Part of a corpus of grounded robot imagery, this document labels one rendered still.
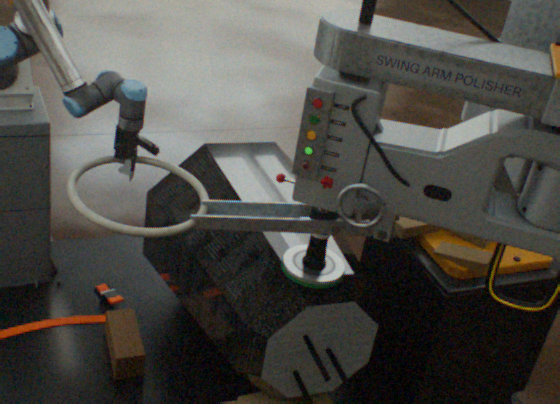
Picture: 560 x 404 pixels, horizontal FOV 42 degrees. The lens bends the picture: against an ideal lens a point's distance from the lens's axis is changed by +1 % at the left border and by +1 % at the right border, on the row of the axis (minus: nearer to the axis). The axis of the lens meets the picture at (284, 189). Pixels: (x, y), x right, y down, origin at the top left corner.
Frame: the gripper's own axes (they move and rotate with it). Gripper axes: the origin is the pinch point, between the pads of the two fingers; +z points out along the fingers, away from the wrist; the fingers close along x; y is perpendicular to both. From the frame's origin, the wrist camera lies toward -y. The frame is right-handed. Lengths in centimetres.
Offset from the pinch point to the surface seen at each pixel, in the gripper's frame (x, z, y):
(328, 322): 68, 15, -63
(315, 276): 62, -1, -56
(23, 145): -45, 15, 40
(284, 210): 43, -14, -48
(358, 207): 75, -36, -58
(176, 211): -10.0, 22.4, -20.9
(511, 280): 53, 7, -140
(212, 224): 42.5, -6.9, -23.8
